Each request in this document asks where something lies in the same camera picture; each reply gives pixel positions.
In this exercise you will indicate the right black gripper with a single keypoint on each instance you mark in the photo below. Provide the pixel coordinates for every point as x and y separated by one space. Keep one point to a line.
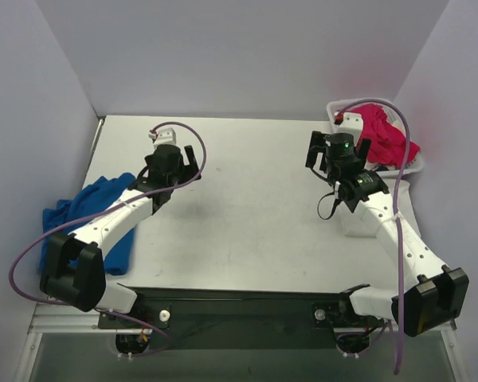
315 149

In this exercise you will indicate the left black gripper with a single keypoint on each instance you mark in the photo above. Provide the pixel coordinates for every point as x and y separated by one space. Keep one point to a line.
185 168

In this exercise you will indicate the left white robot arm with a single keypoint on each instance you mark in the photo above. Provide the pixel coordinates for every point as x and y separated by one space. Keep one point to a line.
74 263

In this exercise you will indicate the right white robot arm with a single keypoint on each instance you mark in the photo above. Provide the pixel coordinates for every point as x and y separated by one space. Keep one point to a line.
429 291

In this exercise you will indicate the pink t shirt in basket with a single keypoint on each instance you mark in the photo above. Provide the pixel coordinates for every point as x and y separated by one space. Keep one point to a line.
388 143

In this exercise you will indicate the white folded t shirt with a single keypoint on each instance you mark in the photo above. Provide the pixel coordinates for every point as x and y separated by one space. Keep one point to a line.
353 226

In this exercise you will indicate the blue t shirt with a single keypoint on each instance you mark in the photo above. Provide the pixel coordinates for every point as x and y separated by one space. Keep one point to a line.
95 198

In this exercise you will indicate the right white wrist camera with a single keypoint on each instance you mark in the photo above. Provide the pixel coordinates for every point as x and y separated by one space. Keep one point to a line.
349 123

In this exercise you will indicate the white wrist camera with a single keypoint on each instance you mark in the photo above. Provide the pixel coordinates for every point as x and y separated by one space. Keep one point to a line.
349 123
164 136

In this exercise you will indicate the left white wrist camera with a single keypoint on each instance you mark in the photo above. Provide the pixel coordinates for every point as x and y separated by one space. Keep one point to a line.
164 136

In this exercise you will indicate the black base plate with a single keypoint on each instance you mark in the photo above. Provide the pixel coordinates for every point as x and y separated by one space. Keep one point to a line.
249 320

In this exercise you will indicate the aluminium frame rail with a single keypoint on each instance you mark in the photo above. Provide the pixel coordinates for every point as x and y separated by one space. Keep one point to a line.
63 344

